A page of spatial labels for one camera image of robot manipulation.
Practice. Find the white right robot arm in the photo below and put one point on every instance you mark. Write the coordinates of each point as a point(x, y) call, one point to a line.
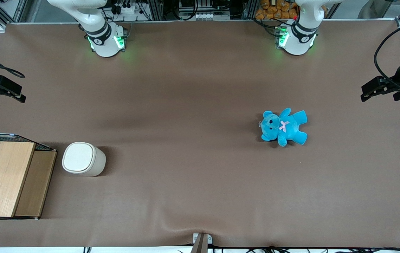
point(103, 42)

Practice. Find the white connector block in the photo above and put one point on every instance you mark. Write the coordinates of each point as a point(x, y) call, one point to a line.
point(211, 16)

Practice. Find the grey metal mount bracket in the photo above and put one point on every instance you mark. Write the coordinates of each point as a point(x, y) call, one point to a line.
point(210, 239)

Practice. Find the brown table cover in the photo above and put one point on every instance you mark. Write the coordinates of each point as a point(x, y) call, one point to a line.
point(200, 168)

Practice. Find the cream lidded trash can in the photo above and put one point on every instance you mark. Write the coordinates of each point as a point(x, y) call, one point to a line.
point(82, 160)

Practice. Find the dark wooden shelf board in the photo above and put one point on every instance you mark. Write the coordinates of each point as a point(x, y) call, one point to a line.
point(34, 184)

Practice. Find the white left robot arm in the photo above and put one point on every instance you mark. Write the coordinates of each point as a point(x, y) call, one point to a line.
point(296, 40)

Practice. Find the aluminium camera pole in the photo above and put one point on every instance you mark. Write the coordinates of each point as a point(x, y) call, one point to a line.
point(200, 246)

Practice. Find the blue teddy bear plush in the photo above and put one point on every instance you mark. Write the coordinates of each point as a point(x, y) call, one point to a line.
point(286, 127)

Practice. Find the light wooden shelf board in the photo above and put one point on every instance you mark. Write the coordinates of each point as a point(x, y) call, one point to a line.
point(5, 177)

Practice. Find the white power strip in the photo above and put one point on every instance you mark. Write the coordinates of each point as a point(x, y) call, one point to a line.
point(126, 8)

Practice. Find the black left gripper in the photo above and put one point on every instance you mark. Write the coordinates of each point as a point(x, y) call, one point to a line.
point(399, 81)

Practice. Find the orange snack bags pile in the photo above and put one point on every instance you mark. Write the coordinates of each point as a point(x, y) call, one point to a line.
point(273, 8)

